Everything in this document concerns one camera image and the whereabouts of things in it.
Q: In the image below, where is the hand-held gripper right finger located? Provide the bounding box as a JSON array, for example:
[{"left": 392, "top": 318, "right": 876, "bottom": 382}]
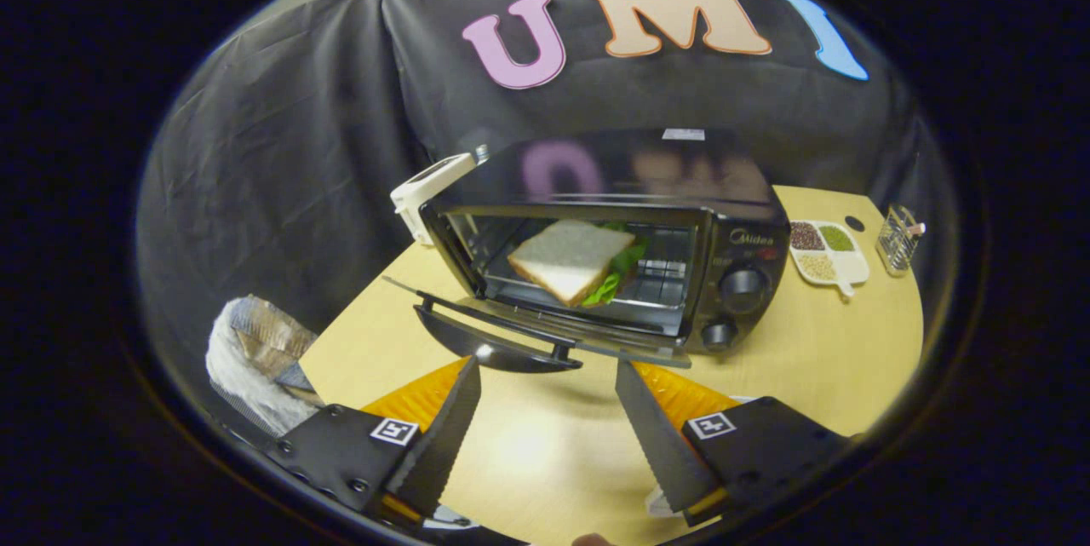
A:
[{"left": 613, "top": 359, "right": 854, "bottom": 528}]

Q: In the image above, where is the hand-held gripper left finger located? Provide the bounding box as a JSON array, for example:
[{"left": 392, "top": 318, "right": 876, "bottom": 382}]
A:
[{"left": 266, "top": 356, "right": 484, "bottom": 526}]

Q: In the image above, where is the white bread lettuce sandwich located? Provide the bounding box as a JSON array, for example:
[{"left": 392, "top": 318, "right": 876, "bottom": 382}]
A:
[{"left": 507, "top": 219, "right": 650, "bottom": 309}]

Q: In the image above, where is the black toaster oven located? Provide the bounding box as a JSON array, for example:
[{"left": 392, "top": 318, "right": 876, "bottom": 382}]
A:
[{"left": 381, "top": 129, "right": 791, "bottom": 374}]

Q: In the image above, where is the white rectangular tray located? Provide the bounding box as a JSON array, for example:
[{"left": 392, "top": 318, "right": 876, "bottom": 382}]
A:
[{"left": 645, "top": 485, "right": 686, "bottom": 520}]

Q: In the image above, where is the white furry cloth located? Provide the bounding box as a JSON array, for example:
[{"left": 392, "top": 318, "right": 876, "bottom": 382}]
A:
[{"left": 206, "top": 295, "right": 329, "bottom": 436}]

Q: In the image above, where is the brown patterned cushion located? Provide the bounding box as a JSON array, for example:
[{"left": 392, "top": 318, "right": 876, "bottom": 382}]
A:
[{"left": 230, "top": 295, "right": 318, "bottom": 389}]

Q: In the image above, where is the white boxy appliance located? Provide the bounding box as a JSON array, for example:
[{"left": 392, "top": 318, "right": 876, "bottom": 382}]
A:
[{"left": 390, "top": 146, "right": 491, "bottom": 247}]

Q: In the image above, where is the white divided plate with grains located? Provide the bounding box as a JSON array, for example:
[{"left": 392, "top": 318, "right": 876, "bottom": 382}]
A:
[{"left": 788, "top": 219, "right": 871, "bottom": 298}]

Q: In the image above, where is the black backdrop cloth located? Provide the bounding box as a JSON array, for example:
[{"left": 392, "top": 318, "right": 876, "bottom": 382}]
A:
[{"left": 136, "top": 0, "right": 955, "bottom": 342}]

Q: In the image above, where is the metal wire basket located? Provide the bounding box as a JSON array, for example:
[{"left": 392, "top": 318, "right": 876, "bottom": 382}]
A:
[{"left": 875, "top": 204, "right": 927, "bottom": 278}]

